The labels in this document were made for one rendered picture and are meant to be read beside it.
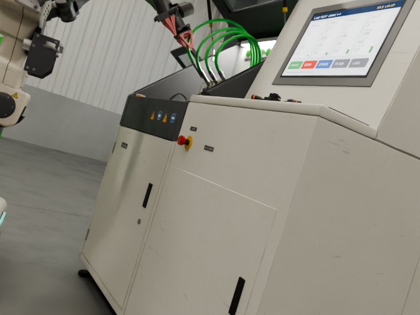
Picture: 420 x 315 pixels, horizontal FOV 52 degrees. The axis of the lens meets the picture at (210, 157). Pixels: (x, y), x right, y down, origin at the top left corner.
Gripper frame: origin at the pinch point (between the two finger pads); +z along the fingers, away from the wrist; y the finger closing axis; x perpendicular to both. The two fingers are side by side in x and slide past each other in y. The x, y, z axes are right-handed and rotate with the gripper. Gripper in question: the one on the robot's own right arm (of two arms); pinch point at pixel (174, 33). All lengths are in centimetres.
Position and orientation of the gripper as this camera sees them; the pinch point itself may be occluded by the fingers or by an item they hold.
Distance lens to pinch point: 190.0
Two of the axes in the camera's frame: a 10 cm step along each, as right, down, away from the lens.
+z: 4.2, 8.8, 2.0
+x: -2.7, -0.8, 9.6
